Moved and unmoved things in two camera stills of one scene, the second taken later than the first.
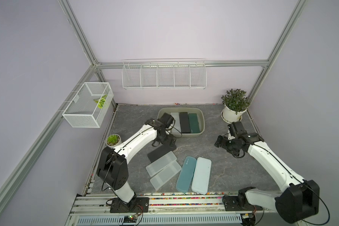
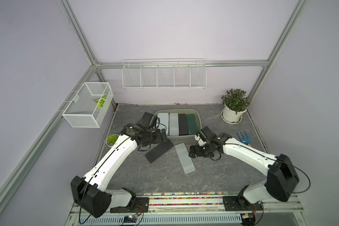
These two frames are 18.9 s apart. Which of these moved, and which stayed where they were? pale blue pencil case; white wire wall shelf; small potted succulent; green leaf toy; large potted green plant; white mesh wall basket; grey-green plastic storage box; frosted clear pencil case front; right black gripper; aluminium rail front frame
Moved: right black gripper; pale blue pencil case; frosted clear pencil case front
Stayed: green leaf toy; aluminium rail front frame; white mesh wall basket; white wire wall shelf; large potted green plant; grey-green plastic storage box; small potted succulent
